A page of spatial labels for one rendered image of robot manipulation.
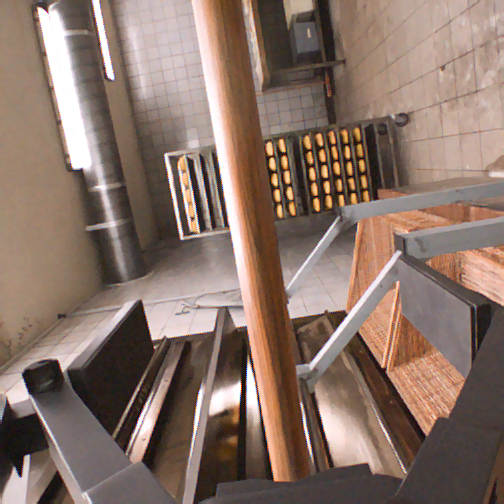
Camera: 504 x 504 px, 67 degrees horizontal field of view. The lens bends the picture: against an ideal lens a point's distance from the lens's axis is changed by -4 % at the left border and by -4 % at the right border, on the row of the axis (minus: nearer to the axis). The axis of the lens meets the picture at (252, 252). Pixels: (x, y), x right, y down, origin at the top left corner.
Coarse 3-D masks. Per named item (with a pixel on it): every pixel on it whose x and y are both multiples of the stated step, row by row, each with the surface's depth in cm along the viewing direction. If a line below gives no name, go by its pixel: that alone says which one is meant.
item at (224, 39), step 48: (192, 0) 23; (240, 0) 23; (240, 48) 23; (240, 96) 23; (240, 144) 24; (240, 192) 24; (240, 240) 25; (288, 336) 27; (288, 384) 27; (288, 432) 28; (288, 480) 29
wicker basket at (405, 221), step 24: (384, 216) 143; (408, 216) 140; (432, 216) 131; (360, 240) 176; (384, 240) 177; (360, 264) 179; (384, 264) 179; (432, 264) 124; (360, 288) 182; (384, 312) 165; (384, 336) 148; (384, 360) 130
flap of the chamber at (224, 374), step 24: (216, 336) 152; (216, 360) 132; (240, 360) 167; (216, 384) 120; (216, 408) 111; (216, 432) 103; (192, 456) 88; (216, 456) 96; (192, 480) 80; (216, 480) 90
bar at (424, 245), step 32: (448, 192) 111; (480, 192) 111; (352, 224) 114; (480, 224) 65; (320, 256) 116; (416, 256) 65; (288, 288) 118; (384, 288) 68; (352, 320) 69; (320, 352) 72; (320, 448) 52
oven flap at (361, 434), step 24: (312, 336) 173; (312, 360) 154; (336, 360) 145; (336, 384) 132; (360, 384) 122; (336, 408) 121; (360, 408) 115; (336, 432) 111; (360, 432) 106; (384, 432) 99; (336, 456) 103; (360, 456) 98; (384, 456) 94
